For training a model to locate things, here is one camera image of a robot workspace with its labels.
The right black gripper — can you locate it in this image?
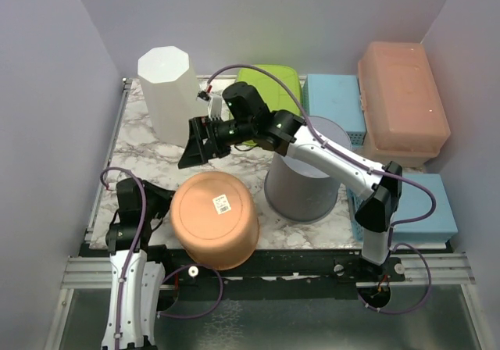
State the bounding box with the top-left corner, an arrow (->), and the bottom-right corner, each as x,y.
177,116 -> 254,171

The orange capybara bucket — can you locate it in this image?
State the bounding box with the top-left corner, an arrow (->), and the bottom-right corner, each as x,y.
170,171 -> 260,270

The white octagonal bin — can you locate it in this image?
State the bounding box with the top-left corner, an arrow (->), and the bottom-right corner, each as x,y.
137,46 -> 207,148

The green plastic tray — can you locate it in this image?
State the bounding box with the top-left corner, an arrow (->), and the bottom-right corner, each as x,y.
235,65 -> 301,116

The grey round bucket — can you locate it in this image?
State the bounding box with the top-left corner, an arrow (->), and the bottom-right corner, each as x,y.
263,115 -> 352,224

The small blue perforated basket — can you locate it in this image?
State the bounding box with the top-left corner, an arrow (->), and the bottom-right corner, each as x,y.
302,74 -> 366,149

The pink translucent lidded box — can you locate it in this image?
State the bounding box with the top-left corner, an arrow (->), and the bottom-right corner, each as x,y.
358,41 -> 450,168

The large blue perforated basket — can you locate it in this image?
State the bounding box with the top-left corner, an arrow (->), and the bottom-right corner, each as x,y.
347,172 -> 459,244

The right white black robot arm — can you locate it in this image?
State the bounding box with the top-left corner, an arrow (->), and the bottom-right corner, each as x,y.
177,82 -> 402,280

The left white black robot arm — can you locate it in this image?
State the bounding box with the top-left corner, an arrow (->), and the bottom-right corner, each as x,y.
101,178 -> 175,349

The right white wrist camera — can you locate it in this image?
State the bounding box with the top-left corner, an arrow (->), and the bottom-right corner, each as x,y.
196,84 -> 223,120

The aluminium extrusion rail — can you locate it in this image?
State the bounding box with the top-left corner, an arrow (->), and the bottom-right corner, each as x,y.
62,250 -> 475,289

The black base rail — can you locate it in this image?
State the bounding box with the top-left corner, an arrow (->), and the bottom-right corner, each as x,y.
179,250 -> 405,301

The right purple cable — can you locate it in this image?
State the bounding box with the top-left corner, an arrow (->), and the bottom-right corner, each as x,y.
205,63 -> 438,315

